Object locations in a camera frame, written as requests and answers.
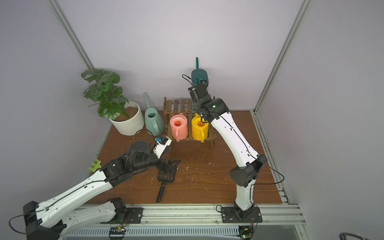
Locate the white ribbed plant pot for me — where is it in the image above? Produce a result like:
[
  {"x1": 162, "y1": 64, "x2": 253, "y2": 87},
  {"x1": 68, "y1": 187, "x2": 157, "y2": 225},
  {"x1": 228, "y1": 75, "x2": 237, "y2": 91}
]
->
[{"x1": 110, "y1": 101, "x2": 145, "y2": 136}]

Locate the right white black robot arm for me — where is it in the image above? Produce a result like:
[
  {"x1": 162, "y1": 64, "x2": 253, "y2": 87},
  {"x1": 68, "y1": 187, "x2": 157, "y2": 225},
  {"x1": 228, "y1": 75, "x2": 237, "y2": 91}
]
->
[{"x1": 188, "y1": 83, "x2": 269, "y2": 215}]

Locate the yellow small watering can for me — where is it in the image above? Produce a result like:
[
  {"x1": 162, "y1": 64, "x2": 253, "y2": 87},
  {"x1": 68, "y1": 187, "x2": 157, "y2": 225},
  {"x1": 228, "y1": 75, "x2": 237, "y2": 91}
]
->
[{"x1": 191, "y1": 114, "x2": 209, "y2": 143}]

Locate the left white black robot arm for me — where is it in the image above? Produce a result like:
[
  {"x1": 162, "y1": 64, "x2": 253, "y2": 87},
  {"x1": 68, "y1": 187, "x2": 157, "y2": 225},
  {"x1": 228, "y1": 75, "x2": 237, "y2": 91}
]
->
[{"x1": 21, "y1": 141, "x2": 181, "y2": 240}]

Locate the dark green watering can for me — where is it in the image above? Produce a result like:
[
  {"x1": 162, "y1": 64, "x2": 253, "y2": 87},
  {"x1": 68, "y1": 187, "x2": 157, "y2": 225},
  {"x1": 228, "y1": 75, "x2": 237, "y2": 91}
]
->
[{"x1": 191, "y1": 57, "x2": 209, "y2": 86}]

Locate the green monstera plant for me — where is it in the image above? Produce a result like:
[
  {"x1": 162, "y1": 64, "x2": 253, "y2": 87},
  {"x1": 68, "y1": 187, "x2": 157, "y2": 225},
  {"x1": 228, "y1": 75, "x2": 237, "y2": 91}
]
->
[{"x1": 81, "y1": 69, "x2": 130, "y2": 120}]

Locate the black slotted scoop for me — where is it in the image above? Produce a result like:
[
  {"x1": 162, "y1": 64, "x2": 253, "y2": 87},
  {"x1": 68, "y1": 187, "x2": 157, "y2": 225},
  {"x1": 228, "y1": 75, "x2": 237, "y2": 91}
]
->
[{"x1": 156, "y1": 169, "x2": 177, "y2": 203}]

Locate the brown wooden slatted shelf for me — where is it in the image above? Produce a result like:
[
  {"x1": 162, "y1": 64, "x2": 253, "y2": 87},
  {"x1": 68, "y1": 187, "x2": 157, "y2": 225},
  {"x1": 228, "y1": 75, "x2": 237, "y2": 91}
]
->
[{"x1": 163, "y1": 98, "x2": 216, "y2": 149}]

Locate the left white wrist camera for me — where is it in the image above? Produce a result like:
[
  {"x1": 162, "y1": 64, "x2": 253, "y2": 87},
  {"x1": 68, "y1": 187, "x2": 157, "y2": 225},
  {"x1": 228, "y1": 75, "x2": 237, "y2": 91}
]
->
[{"x1": 153, "y1": 136, "x2": 172, "y2": 159}]

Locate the small circuit board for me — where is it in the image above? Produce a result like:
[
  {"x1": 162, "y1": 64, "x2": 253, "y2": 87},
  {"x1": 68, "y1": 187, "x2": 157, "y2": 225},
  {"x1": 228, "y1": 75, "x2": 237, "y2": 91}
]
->
[
  {"x1": 238, "y1": 226, "x2": 254, "y2": 240},
  {"x1": 109, "y1": 227, "x2": 127, "y2": 240}
]

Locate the aluminium front rail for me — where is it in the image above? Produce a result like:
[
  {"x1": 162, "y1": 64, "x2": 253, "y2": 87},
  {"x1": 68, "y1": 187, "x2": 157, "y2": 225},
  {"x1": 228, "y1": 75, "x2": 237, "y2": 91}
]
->
[{"x1": 55, "y1": 204, "x2": 307, "y2": 228}]

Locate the pink small watering can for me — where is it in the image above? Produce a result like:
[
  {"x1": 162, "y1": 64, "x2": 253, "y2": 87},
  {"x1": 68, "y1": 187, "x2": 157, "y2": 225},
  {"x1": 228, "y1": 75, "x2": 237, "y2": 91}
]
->
[{"x1": 170, "y1": 114, "x2": 188, "y2": 142}]

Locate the left small circuit board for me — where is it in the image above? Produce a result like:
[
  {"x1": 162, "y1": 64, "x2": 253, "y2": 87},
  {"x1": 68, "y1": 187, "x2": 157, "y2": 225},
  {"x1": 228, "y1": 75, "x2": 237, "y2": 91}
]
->
[{"x1": 109, "y1": 227, "x2": 127, "y2": 240}]

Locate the light green watering can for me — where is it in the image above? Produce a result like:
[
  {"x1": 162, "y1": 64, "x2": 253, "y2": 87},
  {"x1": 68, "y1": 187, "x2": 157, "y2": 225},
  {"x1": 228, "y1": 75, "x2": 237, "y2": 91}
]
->
[{"x1": 144, "y1": 92, "x2": 166, "y2": 136}]

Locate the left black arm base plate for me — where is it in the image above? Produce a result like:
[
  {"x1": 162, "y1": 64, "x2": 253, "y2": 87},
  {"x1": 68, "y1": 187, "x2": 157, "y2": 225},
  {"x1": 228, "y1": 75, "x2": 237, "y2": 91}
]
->
[{"x1": 101, "y1": 208, "x2": 144, "y2": 225}]

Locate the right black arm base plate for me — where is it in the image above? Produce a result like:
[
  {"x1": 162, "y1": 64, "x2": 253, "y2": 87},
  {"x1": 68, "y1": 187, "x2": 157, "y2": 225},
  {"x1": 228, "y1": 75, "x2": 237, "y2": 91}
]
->
[{"x1": 220, "y1": 205, "x2": 263, "y2": 224}]

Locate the right small circuit board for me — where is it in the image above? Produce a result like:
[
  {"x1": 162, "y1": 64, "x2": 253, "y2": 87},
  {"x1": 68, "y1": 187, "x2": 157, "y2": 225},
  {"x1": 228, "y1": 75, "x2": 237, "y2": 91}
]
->
[{"x1": 238, "y1": 226, "x2": 254, "y2": 240}]

